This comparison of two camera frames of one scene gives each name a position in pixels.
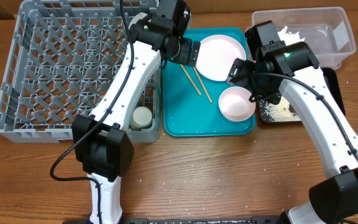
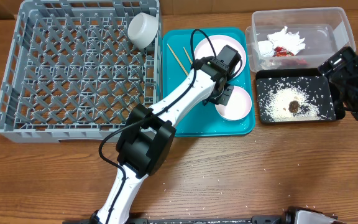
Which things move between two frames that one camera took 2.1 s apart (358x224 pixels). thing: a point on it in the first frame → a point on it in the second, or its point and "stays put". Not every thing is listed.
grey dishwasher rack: x=63 y=56 stays put
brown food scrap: x=291 y=109 stays put
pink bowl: x=234 y=104 stays put
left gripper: x=188 y=54 → x=224 y=97
